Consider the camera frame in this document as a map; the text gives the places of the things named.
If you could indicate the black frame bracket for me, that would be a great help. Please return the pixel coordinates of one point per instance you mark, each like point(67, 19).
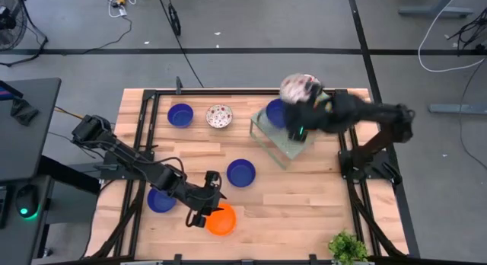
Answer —
point(179, 84)

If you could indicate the black angular desk object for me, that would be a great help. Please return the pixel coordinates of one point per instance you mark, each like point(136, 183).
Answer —
point(23, 110)

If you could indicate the black desk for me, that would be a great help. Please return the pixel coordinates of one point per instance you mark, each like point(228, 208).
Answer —
point(30, 143)

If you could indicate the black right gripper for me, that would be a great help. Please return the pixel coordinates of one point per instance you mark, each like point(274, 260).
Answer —
point(304, 116)

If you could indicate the dark monitor edge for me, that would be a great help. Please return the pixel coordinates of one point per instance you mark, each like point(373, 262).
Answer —
point(9, 90)

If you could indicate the black desk crossbar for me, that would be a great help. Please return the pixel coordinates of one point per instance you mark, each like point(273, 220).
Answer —
point(68, 173)

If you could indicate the grey desk foot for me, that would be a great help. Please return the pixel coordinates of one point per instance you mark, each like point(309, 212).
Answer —
point(456, 108)
point(433, 11)

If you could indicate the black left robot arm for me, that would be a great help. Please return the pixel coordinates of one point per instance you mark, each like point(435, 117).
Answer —
point(125, 154)

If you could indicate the black standing fan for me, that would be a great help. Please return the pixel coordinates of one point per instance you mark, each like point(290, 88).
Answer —
point(9, 21)

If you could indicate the floral mini bowl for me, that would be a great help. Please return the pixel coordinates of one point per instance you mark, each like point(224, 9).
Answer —
point(219, 116)
point(295, 89)

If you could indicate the green perforated metal shelf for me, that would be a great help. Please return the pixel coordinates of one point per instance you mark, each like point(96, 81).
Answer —
point(281, 147)

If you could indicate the small green potted plant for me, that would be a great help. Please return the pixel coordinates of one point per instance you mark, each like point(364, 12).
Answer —
point(347, 246)

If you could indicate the black computer mouse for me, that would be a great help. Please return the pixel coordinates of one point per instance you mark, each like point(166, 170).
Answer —
point(26, 198)

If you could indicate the black aluminium table frame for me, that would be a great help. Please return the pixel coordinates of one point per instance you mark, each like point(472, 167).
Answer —
point(228, 91)

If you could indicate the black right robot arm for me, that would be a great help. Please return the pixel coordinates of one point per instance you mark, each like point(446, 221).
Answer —
point(380, 112)

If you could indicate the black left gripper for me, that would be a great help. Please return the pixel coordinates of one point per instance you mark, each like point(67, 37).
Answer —
point(198, 198)

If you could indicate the grey desk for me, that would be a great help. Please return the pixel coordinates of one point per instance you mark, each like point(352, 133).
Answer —
point(23, 238)

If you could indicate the black keyboard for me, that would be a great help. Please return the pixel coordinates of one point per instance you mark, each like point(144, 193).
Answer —
point(3, 208)

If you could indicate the blue mini bowl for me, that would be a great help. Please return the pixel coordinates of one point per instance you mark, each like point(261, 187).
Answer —
point(180, 115)
point(274, 112)
point(158, 203)
point(240, 173)

